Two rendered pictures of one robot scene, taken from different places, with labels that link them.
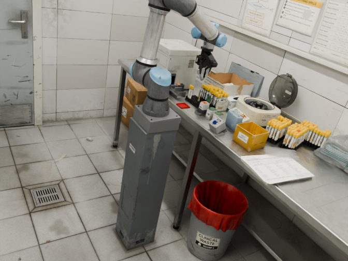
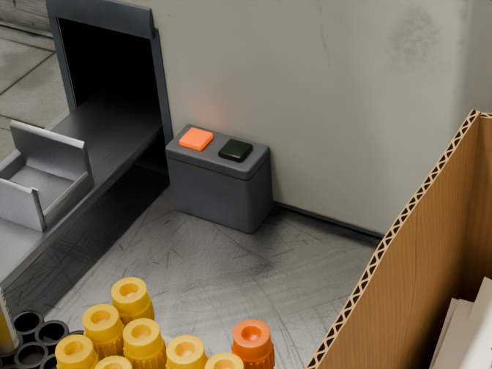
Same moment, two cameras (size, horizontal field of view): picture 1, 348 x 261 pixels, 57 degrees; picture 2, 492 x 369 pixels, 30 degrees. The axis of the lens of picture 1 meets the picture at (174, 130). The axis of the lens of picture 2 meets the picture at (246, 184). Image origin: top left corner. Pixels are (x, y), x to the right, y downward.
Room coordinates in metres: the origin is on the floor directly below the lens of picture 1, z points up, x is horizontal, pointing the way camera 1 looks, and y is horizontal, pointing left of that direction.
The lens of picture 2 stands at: (2.08, -0.41, 1.26)
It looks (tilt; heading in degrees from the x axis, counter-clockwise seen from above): 39 degrees down; 69
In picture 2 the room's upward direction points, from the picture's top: 5 degrees counter-clockwise
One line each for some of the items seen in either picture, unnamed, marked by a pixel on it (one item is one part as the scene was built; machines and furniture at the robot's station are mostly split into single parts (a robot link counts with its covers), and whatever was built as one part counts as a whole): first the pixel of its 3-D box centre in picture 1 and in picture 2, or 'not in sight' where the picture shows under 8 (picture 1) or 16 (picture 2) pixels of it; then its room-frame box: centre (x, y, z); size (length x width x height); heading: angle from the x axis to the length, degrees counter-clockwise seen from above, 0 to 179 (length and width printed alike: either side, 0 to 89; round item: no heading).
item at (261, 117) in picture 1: (254, 111); not in sight; (1.96, -0.48, 0.94); 0.30 x 0.24 x 0.12; 118
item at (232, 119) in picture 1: (233, 121); not in sight; (1.76, -0.34, 0.92); 0.10 x 0.07 x 0.10; 29
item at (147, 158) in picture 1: (143, 185); not in sight; (1.62, 0.12, 0.44); 0.20 x 0.20 x 0.87; 37
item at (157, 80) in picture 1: (158, 82); not in sight; (1.62, 0.13, 1.12); 0.13 x 0.12 x 0.14; 48
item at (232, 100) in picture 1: (240, 102); not in sight; (2.12, -0.41, 0.92); 0.24 x 0.12 x 0.10; 127
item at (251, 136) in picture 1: (250, 136); not in sight; (1.61, -0.42, 0.93); 0.13 x 0.13 x 0.10; 42
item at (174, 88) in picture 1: (174, 88); (53, 165); (2.13, 0.06, 0.92); 0.21 x 0.07 x 0.05; 37
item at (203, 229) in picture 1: (213, 221); not in sight; (1.67, -0.38, 0.22); 0.38 x 0.37 x 0.44; 37
